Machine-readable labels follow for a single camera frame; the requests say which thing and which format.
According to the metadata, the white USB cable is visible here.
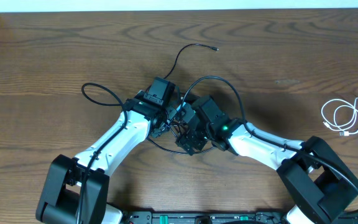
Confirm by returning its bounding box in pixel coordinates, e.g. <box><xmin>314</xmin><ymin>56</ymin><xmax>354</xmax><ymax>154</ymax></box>
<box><xmin>321</xmin><ymin>97</ymin><xmax>358</xmax><ymax>137</ymax></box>

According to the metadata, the black micro USB cable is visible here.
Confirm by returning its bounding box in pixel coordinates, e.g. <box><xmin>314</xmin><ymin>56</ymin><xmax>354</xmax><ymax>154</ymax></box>
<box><xmin>163</xmin><ymin>43</ymin><xmax>219</xmax><ymax>80</ymax></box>

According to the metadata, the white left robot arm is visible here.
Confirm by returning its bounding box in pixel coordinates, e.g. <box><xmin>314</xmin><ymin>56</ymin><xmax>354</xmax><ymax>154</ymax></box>
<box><xmin>35</xmin><ymin>77</ymin><xmax>175</xmax><ymax>223</ymax></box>

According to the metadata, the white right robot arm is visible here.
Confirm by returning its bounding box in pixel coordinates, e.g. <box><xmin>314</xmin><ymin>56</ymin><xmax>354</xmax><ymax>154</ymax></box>
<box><xmin>175</xmin><ymin>96</ymin><xmax>358</xmax><ymax>223</ymax></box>

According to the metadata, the black mounting rail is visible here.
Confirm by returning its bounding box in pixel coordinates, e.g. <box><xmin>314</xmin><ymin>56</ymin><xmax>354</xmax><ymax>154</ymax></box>
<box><xmin>119</xmin><ymin>211</ymin><xmax>289</xmax><ymax>224</ymax></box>

